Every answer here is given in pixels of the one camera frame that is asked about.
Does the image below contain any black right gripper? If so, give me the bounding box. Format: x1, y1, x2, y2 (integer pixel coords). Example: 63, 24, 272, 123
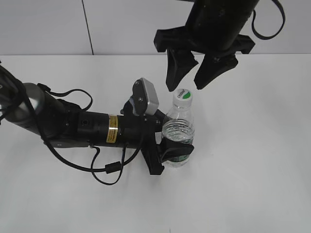
154, 26, 255, 92

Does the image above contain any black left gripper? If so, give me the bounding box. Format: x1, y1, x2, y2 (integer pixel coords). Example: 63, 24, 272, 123
116, 100, 195, 176

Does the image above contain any clear cestbon water bottle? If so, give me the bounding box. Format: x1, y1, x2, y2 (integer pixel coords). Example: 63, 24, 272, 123
160, 88, 196, 168

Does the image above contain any white green bottle cap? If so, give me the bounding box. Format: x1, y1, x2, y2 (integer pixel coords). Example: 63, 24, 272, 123
173, 88, 193, 108

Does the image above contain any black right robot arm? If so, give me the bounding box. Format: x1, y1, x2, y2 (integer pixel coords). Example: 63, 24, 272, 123
154, 0, 258, 92

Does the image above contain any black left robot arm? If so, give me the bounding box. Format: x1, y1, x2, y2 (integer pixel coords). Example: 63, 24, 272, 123
0, 67, 194, 175

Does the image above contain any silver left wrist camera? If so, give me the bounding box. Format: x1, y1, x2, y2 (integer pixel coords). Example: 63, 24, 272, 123
130, 78, 159, 116

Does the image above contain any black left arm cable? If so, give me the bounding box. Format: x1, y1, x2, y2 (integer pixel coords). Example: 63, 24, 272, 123
36, 83, 146, 185

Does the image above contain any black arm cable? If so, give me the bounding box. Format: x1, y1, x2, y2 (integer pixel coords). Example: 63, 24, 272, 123
251, 0, 287, 40
36, 83, 146, 185

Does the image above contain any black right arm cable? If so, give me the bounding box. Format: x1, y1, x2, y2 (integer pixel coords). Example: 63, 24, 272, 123
251, 0, 287, 40

